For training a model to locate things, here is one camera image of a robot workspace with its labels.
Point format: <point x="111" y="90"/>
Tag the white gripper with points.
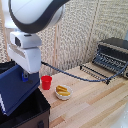
<point x="28" y="59"/>

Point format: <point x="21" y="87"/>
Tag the red plastic cup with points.
<point x="46" y="82"/>

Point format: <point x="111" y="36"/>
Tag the black fabric storage box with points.
<point x="31" y="115"/>

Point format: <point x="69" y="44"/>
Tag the yellow food pieces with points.
<point x="63" y="90"/>

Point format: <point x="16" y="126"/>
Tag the white round bowl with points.
<point x="63" y="96"/>

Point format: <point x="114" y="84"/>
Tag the woven folding screen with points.
<point x="80" y="33"/>

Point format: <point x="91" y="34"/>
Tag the black toaster oven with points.
<point x="113" y="56"/>

